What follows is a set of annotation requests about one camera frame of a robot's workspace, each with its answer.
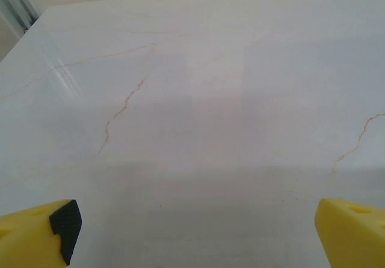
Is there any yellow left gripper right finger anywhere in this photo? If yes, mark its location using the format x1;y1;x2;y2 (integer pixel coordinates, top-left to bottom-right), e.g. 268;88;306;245
315;198;385;268

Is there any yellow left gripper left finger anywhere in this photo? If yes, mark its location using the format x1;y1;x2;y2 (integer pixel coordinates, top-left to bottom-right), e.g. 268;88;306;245
0;199;82;268

